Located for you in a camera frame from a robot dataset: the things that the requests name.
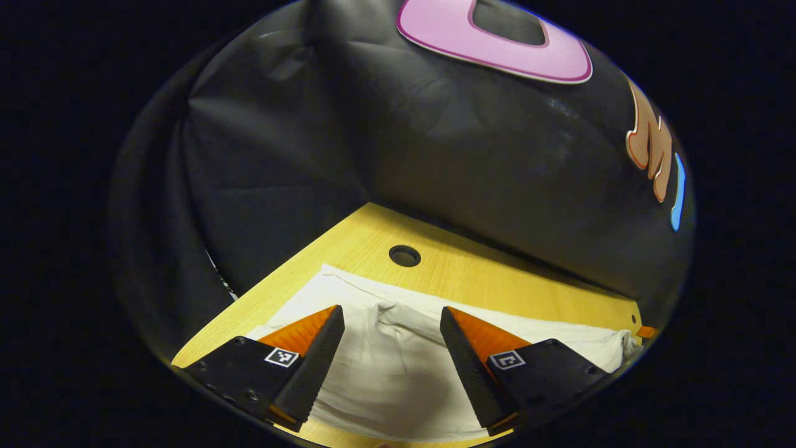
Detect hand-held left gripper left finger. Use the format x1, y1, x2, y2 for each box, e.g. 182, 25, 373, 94
177, 304, 346, 433

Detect black backdrop cloth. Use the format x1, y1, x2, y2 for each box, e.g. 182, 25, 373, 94
109, 0, 696, 362

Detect white jeans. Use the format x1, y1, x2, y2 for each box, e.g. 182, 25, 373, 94
246, 264, 644, 444

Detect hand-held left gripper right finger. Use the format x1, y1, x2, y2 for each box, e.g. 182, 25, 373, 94
439, 306, 611, 437

